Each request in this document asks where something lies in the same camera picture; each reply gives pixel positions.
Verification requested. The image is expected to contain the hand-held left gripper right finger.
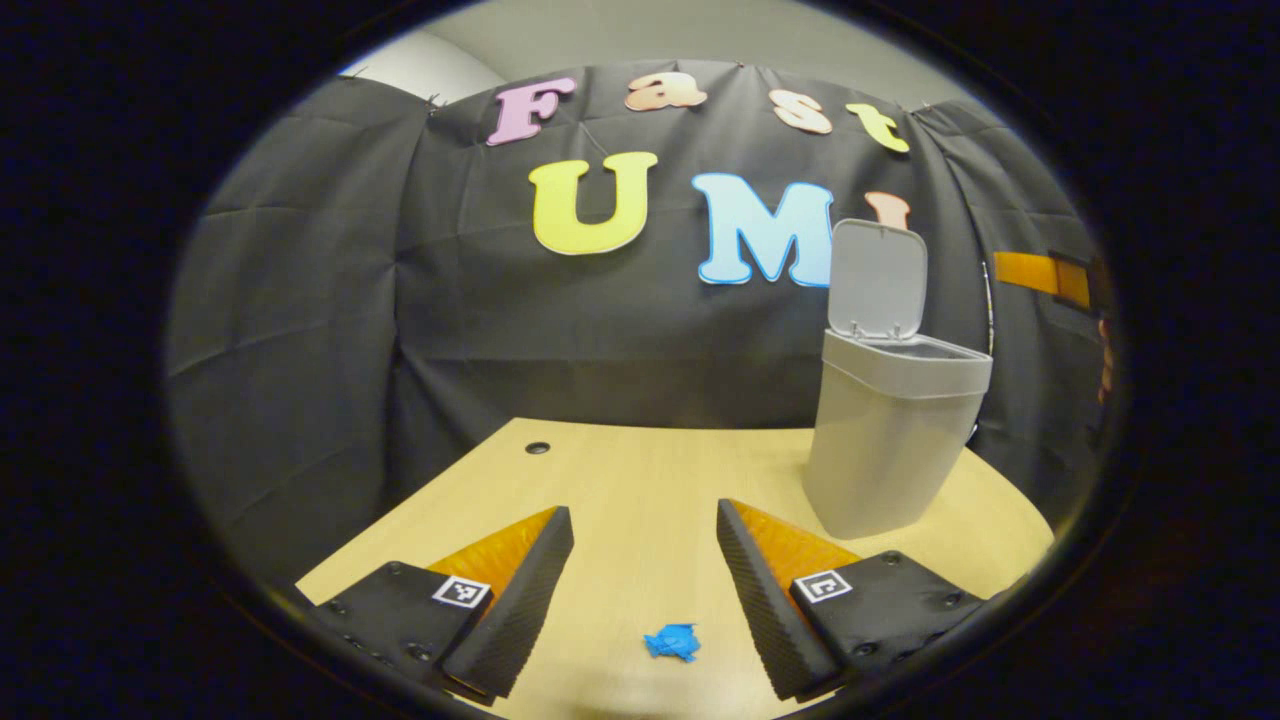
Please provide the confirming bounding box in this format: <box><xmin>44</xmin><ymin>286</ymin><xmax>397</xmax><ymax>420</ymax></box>
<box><xmin>716</xmin><ymin>498</ymin><xmax>991</xmax><ymax>701</ymax></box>

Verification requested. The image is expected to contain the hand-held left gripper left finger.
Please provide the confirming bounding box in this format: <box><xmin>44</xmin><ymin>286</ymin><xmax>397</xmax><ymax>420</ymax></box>
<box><xmin>300</xmin><ymin>505</ymin><xmax>576</xmax><ymax>701</ymax></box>

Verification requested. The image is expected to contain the blue paper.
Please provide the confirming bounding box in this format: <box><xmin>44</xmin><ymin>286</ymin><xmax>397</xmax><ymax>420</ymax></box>
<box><xmin>644</xmin><ymin>624</ymin><xmax>701</xmax><ymax>663</ymax></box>

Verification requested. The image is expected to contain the white desktop garbage bin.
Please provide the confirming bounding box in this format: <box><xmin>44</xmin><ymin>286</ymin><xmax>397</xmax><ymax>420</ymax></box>
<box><xmin>803</xmin><ymin>218</ymin><xmax>994</xmax><ymax>541</ymax></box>

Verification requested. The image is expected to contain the wooden desktop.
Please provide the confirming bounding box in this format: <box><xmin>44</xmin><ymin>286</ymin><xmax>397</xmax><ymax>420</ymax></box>
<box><xmin>296</xmin><ymin>418</ymin><xmax>1056</xmax><ymax>720</ymax></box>

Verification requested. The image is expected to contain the black backdrop cloth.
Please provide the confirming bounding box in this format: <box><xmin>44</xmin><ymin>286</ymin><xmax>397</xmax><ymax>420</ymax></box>
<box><xmin>165</xmin><ymin>62</ymin><xmax>1111</xmax><ymax>591</ymax></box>

